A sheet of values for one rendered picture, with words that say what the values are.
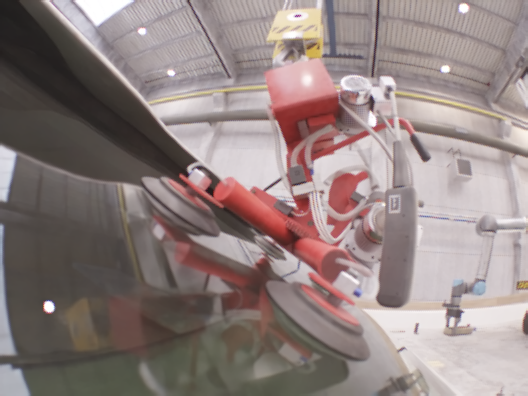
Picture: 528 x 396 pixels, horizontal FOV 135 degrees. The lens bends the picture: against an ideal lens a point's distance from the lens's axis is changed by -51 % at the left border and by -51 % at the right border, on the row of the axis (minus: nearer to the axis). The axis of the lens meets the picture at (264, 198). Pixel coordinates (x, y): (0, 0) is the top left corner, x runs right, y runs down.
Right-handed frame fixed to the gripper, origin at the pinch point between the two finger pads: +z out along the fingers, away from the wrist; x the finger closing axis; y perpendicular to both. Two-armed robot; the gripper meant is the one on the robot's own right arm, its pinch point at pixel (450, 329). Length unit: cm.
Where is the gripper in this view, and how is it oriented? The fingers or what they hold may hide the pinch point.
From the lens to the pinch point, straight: 158.6
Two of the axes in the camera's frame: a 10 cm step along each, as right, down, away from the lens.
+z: -1.9, 9.4, -2.8
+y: 9.5, 1.0, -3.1
